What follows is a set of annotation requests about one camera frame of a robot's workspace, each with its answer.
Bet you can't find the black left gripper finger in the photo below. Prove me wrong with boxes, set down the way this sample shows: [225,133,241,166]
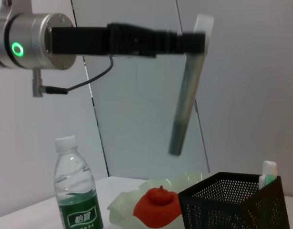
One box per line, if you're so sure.
[110,22,207,55]

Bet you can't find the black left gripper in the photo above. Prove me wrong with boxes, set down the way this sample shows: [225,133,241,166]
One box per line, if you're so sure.
[51,23,159,59]

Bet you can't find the silver glitter pen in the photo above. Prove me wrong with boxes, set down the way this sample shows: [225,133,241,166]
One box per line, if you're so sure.
[167,13,215,157]

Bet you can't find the clear green-label water bottle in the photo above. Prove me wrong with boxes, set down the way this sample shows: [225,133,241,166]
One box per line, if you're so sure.
[53,135,105,229]

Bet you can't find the mint green utility knife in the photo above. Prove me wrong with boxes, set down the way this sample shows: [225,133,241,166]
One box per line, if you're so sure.
[258,160,279,191]

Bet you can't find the pale green glass fruit plate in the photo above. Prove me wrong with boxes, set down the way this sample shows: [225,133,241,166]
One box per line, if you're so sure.
[106,170,217,229]

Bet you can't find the black mesh pen holder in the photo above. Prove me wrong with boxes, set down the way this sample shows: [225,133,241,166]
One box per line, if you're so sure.
[177,171,291,229]

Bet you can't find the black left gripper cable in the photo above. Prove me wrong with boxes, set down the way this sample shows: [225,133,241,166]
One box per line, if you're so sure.
[31,55,115,98]

